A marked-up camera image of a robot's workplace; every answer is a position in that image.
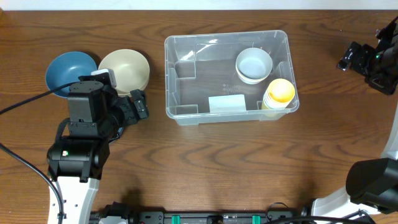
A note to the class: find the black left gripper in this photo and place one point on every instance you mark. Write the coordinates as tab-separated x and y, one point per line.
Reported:
132	108

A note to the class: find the white cup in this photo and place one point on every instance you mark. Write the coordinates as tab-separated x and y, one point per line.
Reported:
269	103

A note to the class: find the beige bowl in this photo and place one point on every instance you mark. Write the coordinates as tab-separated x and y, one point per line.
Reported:
131	70

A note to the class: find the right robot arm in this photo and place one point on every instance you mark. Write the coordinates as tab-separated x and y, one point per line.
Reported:
371	185

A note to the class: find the dark blue plate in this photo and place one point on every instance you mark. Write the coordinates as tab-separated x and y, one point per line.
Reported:
117	136
67	67

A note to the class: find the white bowl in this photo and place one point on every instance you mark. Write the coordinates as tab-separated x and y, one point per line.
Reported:
251	81

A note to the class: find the clear plastic storage bin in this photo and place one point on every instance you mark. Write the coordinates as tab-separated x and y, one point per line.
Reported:
202	84

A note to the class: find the grey bowl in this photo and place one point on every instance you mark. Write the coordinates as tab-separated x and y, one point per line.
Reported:
254	55

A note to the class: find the yellow cup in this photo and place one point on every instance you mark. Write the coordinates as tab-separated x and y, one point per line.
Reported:
281	91
272	113

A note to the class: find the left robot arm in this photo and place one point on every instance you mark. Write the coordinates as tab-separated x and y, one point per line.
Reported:
81	147

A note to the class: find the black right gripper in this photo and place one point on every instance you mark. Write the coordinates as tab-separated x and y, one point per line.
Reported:
363	56

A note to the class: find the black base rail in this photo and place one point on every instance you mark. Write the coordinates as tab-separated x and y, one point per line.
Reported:
122	213

